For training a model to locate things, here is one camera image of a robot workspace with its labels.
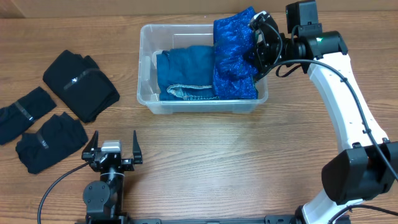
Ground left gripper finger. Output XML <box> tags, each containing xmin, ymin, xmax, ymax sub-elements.
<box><xmin>132</xmin><ymin>131</ymin><xmax>142</xmax><ymax>161</ymax></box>
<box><xmin>83</xmin><ymin>131</ymin><xmax>98</xmax><ymax>153</ymax></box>

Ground sparkly blue garment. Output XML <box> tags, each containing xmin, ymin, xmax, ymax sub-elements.
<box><xmin>213</xmin><ymin>6</ymin><xmax>258</xmax><ymax>100</ymax></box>

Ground large black garment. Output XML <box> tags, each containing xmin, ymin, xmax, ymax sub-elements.
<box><xmin>43</xmin><ymin>50</ymin><xmax>120</xmax><ymax>123</ymax></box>

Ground blue denim jeans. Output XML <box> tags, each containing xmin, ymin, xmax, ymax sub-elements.
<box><xmin>157</xmin><ymin>45</ymin><xmax>219</xmax><ymax>101</ymax></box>

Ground clear plastic storage bin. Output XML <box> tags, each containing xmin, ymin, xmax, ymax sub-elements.
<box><xmin>137</xmin><ymin>24</ymin><xmax>269</xmax><ymax>114</ymax></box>

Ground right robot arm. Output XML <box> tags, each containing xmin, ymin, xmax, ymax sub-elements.
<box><xmin>249</xmin><ymin>1</ymin><xmax>397</xmax><ymax>224</ymax></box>

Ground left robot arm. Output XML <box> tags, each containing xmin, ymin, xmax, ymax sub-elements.
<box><xmin>81</xmin><ymin>131</ymin><xmax>143</xmax><ymax>223</ymax></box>

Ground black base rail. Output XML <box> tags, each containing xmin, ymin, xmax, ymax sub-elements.
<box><xmin>74</xmin><ymin>213</ymin><xmax>351</xmax><ymax>224</ymax></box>

